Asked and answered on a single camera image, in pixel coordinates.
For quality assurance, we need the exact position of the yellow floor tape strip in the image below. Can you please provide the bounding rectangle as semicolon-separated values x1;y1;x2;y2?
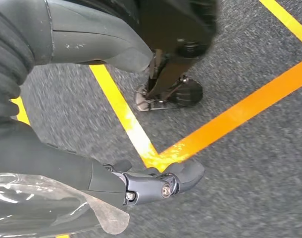
11;97;31;126
89;64;159;170

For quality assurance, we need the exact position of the clear plastic film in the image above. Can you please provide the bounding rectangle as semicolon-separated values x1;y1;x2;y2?
0;172;130;238

